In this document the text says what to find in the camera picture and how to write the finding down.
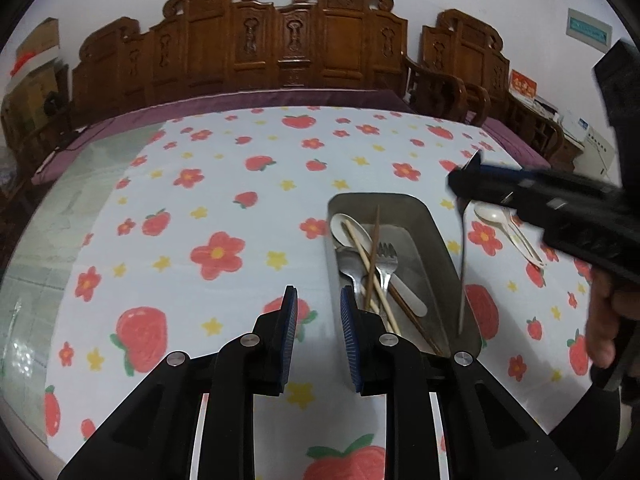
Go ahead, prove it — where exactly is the dark brown wooden chopstick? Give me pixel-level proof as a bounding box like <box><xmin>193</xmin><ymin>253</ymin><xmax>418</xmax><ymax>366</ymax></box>
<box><xmin>365</xmin><ymin>205</ymin><xmax>382</xmax><ymax>307</ymax></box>
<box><xmin>386</xmin><ymin>284</ymin><xmax>445</xmax><ymax>357</ymax></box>

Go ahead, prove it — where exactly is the red printed box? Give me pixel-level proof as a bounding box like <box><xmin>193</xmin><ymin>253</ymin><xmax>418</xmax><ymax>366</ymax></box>
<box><xmin>509</xmin><ymin>69</ymin><xmax>539</xmax><ymax>99</ymax></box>

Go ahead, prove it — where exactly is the large cardboard box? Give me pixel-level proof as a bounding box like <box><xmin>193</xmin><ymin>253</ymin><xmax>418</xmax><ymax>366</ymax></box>
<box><xmin>2</xmin><ymin>59</ymin><xmax>72</xmax><ymax>127</ymax></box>

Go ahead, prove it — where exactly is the white flat-handled spoon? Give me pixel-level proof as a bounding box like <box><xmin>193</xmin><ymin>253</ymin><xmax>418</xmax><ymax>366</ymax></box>
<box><xmin>330</xmin><ymin>212</ymin><xmax>427</xmax><ymax>317</ymax></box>

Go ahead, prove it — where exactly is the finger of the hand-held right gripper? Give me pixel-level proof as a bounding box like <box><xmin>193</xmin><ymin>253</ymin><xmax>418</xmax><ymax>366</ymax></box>
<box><xmin>448</xmin><ymin>167</ymin><xmax>521</xmax><ymax>206</ymax></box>
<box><xmin>467</xmin><ymin>150</ymin><xmax>536</xmax><ymax>183</ymax></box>

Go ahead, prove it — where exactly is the metal fork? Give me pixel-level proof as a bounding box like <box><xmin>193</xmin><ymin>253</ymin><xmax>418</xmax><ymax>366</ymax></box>
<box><xmin>374</xmin><ymin>241</ymin><xmax>399</xmax><ymax>311</ymax></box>

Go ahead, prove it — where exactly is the white appliance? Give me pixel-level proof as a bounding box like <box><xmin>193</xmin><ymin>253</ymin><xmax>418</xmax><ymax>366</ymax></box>
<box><xmin>559</xmin><ymin>109</ymin><xmax>617</xmax><ymax>182</ymax></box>

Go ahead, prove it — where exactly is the carved wooden armchair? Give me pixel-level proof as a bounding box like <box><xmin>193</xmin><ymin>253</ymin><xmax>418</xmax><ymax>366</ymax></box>
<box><xmin>404</xmin><ymin>9</ymin><xmax>577</xmax><ymax>167</ymax></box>

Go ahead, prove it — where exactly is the small cardboard box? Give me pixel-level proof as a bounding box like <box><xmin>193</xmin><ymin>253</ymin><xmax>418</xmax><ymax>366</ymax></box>
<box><xmin>14</xmin><ymin>17</ymin><xmax>62</xmax><ymax>62</ymax></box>

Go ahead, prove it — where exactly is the dark wooden side chair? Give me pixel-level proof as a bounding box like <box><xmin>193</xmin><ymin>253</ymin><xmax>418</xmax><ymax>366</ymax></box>
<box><xmin>0</xmin><ymin>94</ymin><xmax>77</xmax><ymax>213</ymax></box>

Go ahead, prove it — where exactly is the teal wall sign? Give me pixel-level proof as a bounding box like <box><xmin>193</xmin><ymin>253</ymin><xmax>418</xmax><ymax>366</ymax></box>
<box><xmin>566</xmin><ymin>6</ymin><xmax>614</xmax><ymax>52</ymax></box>

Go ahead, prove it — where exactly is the light wooden chopstick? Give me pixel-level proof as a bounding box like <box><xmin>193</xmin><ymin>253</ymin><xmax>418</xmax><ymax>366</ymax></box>
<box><xmin>342</xmin><ymin>221</ymin><xmax>381</xmax><ymax>281</ymax></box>
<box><xmin>364</xmin><ymin>260</ymin><xmax>402</xmax><ymax>335</ymax></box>

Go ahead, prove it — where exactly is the person's right hand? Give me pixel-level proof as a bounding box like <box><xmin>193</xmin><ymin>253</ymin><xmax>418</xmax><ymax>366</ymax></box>
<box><xmin>585</xmin><ymin>267</ymin><xmax>640</xmax><ymax>366</ymax></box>

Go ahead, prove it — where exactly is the floral strawberry tablecloth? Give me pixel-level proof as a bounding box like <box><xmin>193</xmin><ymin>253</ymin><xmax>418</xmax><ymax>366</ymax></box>
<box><xmin>10</xmin><ymin>105</ymin><xmax>601</xmax><ymax>480</ymax></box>

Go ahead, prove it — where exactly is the stainless steel utensil container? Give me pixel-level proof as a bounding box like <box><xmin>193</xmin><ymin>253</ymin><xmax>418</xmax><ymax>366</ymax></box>
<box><xmin>327</xmin><ymin>191</ymin><xmax>483</xmax><ymax>361</ymax></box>

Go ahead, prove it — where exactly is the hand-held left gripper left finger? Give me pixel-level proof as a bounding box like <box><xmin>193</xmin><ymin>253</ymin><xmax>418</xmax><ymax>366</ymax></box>
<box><xmin>57</xmin><ymin>285</ymin><xmax>297</xmax><ymax>480</ymax></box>

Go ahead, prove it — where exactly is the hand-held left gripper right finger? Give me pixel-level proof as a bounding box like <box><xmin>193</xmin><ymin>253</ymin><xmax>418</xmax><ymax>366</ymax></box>
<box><xmin>340</xmin><ymin>286</ymin><xmax>558</xmax><ymax>480</ymax></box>

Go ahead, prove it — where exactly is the purple bench cushion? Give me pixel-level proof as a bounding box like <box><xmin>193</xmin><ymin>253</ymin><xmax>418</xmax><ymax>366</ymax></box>
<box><xmin>32</xmin><ymin>89</ymin><xmax>417</xmax><ymax>187</ymax></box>

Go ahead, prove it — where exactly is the white plastic spoon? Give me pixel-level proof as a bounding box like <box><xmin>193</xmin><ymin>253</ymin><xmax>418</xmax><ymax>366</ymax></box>
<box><xmin>473</xmin><ymin>202</ymin><xmax>543</xmax><ymax>267</ymax></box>

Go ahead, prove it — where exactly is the large metal spoon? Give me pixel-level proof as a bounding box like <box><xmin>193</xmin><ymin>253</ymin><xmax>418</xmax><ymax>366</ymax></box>
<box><xmin>336</xmin><ymin>247</ymin><xmax>366</xmax><ymax>311</ymax></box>

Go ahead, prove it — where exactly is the purple armchair cushion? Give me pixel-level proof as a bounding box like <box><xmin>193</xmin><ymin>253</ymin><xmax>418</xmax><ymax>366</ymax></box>
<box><xmin>481</xmin><ymin>116</ymin><xmax>552</xmax><ymax>172</ymax></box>

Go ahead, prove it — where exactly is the carved wooden sofa bench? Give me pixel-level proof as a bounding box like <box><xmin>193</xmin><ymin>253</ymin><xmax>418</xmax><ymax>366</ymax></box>
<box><xmin>70</xmin><ymin>0</ymin><xmax>417</xmax><ymax>107</ymax></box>

